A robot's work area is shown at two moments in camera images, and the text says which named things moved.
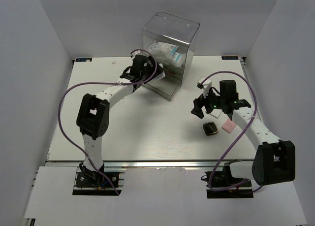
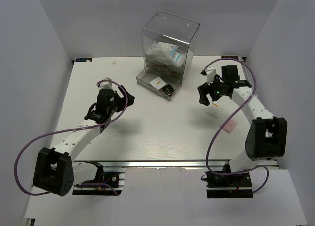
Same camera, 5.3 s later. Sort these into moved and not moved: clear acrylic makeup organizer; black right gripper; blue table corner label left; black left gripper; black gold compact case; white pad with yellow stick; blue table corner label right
Moved: black left gripper; black right gripper; black gold compact case; white pad with yellow stick
Not moved: clear acrylic makeup organizer; blue table corner label right; blue table corner label left
